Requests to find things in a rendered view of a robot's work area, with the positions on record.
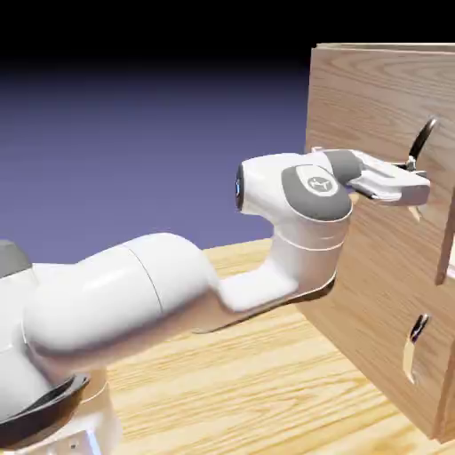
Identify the large light wood cabinet door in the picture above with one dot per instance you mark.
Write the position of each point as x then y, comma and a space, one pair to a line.
369, 103

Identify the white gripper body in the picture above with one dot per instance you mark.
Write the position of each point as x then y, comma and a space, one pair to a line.
394, 185

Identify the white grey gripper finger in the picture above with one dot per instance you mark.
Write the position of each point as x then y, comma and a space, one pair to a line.
411, 165

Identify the small light wood cabinet door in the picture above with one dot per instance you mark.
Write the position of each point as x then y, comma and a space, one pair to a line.
376, 320

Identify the light wood cabinet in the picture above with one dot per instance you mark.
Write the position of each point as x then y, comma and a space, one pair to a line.
384, 270

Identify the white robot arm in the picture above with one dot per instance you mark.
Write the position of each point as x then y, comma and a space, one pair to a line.
117, 284

